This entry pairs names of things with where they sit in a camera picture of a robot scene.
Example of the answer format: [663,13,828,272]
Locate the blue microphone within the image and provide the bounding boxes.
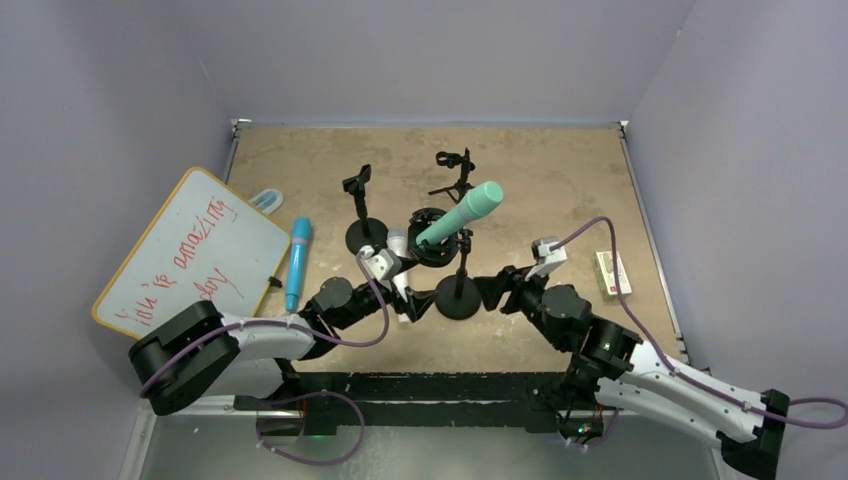
[285,217,312,312]

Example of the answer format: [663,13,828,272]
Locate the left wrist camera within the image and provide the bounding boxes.
[356,245,402,282]

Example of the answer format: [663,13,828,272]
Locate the yellow-framed whiteboard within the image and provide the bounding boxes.
[91,167,291,339]

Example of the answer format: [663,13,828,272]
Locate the black tripod mic stand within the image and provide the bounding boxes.
[427,146,478,205]

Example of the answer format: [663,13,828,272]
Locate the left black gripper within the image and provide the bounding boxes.
[336,255,441,330]

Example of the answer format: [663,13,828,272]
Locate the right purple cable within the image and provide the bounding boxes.
[553,216,848,431]

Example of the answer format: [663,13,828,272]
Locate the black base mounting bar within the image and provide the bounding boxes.
[234,361,613,442]

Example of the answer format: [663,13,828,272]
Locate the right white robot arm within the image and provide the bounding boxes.
[474,266,789,479]

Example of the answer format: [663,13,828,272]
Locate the black round-base stand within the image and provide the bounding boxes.
[342,164,388,254]
[405,207,483,322]

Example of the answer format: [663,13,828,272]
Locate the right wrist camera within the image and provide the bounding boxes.
[524,237,567,281]

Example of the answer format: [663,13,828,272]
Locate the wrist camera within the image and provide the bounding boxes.
[524,237,567,281]
[356,245,402,282]

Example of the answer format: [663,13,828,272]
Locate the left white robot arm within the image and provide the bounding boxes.
[128,277,437,415]

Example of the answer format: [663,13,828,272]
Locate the whiteboard eraser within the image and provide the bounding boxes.
[249,188,284,215]

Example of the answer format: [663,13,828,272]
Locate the green microphone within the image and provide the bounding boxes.
[415,181,504,246]

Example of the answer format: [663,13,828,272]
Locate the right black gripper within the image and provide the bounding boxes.
[473,261,567,349]

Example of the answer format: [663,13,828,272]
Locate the white microphone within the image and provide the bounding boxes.
[386,228,413,325]

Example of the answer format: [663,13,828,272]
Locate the small white green box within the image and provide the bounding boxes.
[593,250,633,299]

